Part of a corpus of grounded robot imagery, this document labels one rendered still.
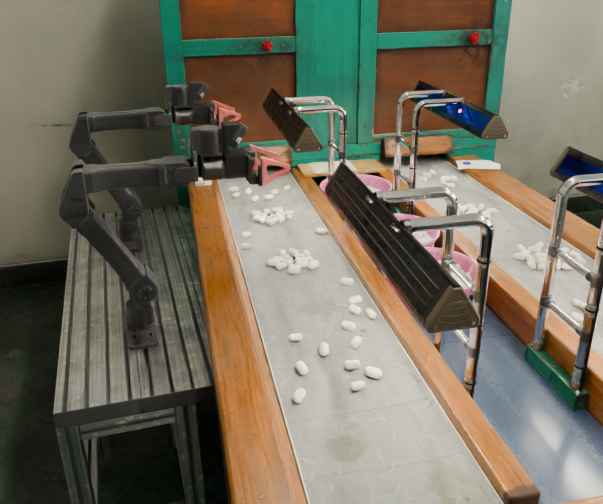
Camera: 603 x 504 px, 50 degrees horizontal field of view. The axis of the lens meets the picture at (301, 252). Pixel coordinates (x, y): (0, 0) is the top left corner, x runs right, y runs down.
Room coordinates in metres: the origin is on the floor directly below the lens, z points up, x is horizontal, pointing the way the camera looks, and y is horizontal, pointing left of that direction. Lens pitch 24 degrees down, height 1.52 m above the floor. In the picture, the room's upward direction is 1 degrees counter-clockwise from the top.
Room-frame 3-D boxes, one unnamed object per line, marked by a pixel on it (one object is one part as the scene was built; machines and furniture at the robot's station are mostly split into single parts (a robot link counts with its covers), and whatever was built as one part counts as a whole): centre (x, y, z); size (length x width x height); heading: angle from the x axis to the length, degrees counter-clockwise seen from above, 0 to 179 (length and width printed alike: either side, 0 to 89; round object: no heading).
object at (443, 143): (2.59, -0.49, 0.83); 0.30 x 0.06 x 0.07; 101
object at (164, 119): (2.05, 0.41, 1.12); 0.12 x 0.09 x 0.12; 106
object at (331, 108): (2.05, -0.05, 0.90); 0.20 x 0.19 x 0.45; 11
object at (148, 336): (1.42, 0.41, 0.71); 0.20 x 0.07 x 0.08; 16
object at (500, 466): (1.63, -0.17, 0.71); 1.81 x 0.05 x 0.11; 11
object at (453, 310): (1.08, -0.16, 1.08); 0.62 x 0.08 x 0.07; 11
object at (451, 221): (1.09, -0.23, 0.90); 0.20 x 0.19 x 0.45; 11
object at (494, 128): (2.14, -0.51, 1.08); 0.62 x 0.08 x 0.07; 11
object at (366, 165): (2.47, -0.16, 0.77); 0.33 x 0.15 x 0.01; 101
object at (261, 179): (1.48, 0.07, 1.07); 0.09 x 0.07 x 0.07; 106
